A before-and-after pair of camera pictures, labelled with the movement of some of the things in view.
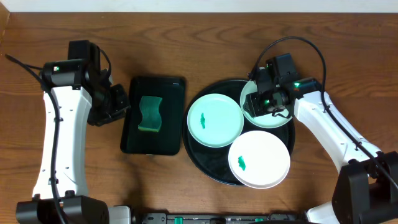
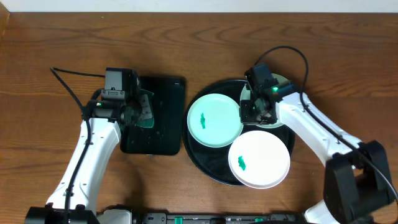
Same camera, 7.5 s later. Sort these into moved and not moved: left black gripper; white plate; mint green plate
Moved: left black gripper
Not moved: mint green plate; white plate
